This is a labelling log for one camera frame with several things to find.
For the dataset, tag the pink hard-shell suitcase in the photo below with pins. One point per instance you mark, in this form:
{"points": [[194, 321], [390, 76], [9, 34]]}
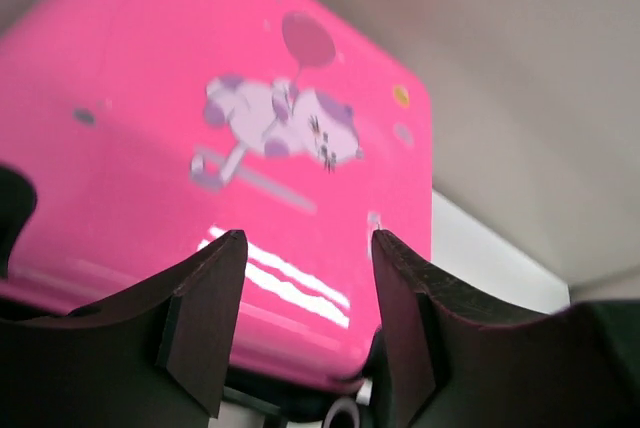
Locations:
{"points": [[136, 132]]}

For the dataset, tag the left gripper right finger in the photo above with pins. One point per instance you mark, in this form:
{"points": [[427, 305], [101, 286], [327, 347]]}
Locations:
{"points": [[459, 357]]}

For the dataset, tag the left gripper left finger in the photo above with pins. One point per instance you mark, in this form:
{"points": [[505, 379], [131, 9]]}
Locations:
{"points": [[153, 355]]}

